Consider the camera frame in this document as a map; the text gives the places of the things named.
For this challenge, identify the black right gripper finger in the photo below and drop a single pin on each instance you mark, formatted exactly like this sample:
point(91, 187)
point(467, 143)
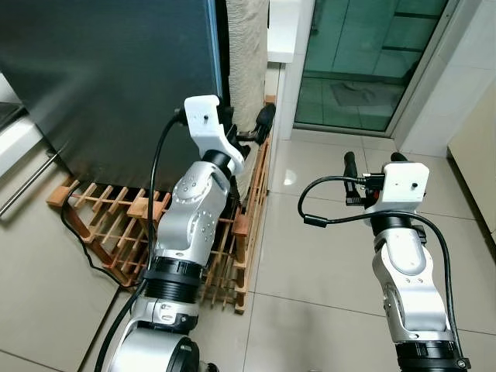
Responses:
point(351, 167)
point(399, 158)

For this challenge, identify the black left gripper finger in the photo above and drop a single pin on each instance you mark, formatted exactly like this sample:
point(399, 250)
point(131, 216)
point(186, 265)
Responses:
point(266, 116)

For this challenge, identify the dark grey fridge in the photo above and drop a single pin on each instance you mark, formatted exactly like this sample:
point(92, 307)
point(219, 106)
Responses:
point(108, 77)

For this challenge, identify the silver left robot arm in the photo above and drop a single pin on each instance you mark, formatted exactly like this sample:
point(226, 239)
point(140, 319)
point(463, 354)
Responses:
point(190, 217)

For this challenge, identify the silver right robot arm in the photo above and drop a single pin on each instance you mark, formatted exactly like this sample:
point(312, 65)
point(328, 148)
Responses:
point(411, 271)

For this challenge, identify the beige hanging cloth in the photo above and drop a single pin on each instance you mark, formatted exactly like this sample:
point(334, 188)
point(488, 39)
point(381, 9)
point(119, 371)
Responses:
point(248, 54)

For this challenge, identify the beige tall cabinet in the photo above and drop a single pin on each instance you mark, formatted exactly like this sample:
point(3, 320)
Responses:
point(477, 155)

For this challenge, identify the green glass sliding door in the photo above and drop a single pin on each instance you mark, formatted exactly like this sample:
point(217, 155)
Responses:
point(364, 62)

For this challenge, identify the wooden wine rack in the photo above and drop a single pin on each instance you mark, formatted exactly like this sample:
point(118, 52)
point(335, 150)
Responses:
point(242, 226)

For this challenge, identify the white kitchen counter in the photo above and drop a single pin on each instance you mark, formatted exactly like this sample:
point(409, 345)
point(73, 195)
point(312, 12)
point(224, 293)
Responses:
point(15, 143)

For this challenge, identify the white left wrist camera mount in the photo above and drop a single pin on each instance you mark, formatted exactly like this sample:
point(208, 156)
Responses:
point(205, 120)

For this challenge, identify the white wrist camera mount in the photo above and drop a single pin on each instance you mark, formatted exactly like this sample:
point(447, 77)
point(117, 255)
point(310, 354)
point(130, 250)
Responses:
point(403, 184)
point(205, 120)

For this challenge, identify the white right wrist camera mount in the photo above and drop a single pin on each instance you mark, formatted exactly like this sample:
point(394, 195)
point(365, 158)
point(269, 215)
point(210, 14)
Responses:
point(403, 184)

